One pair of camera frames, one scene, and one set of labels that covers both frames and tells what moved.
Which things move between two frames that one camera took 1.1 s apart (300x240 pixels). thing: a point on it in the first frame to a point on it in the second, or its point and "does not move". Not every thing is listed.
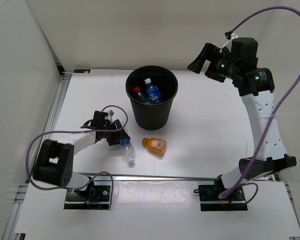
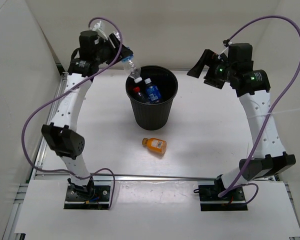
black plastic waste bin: [153, 117] does not move
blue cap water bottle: [153, 92] does not move
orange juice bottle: [155, 144] does not move
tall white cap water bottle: [128, 152] to [135, 73]
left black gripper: [121, 133] to [116, 42]
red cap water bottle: [140, 97] does not move
